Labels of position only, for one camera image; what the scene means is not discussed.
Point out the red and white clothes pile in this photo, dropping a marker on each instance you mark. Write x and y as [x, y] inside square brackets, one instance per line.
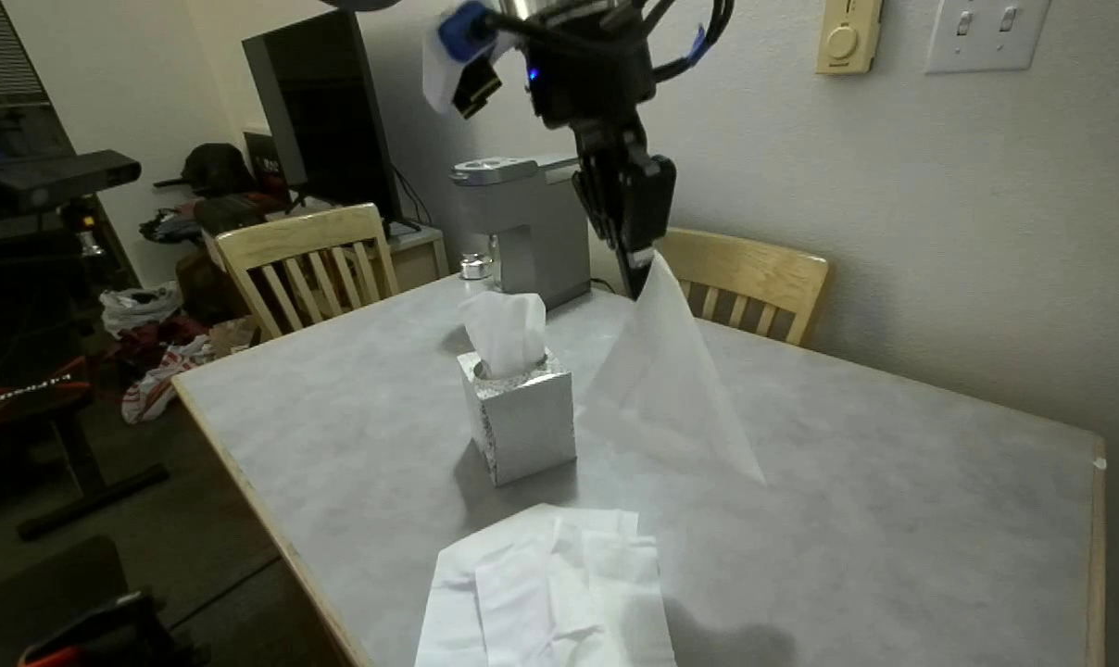
[176, 359]

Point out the white pulled facial tissue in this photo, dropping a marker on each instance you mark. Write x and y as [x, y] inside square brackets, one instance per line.
[673, 385]

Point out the black sensor bar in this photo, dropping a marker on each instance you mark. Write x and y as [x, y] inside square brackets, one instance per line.
[71, 171]

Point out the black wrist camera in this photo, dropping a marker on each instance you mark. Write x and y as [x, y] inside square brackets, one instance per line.
[478, 88]

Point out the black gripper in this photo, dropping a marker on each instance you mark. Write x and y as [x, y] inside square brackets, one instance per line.
[589, 70]

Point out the grey pod coffee maker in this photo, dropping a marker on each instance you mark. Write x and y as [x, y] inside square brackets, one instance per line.
[536, 237]

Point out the black and red bag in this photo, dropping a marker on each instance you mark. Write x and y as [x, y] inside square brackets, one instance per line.
[100, 633]

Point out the clear glass utensil jar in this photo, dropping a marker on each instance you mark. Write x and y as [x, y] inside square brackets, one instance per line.
[471, 269]

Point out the white double light switch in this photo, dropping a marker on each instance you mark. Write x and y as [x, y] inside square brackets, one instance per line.
[985, 30]

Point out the grey cube tissue box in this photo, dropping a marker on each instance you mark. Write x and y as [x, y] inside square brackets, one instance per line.
[522, 429]

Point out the white tissue in box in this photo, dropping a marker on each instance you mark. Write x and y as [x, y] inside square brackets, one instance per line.
[503, 327]

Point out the light wooden slat-back chair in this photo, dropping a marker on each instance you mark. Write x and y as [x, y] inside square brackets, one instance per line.
[293, 243]
[729, 264]

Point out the black flat monitor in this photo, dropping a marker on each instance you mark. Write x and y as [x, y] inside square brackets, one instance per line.
[318, 117]

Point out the black bench stand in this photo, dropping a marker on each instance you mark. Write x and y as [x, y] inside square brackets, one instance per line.
[59, 432]

